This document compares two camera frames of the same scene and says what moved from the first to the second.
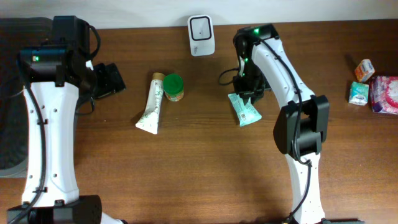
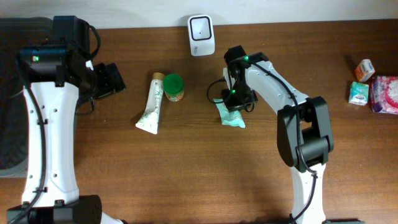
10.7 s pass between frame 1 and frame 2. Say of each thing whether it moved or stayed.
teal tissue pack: stayed
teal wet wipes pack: moved
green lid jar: stayed
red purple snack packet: stayed
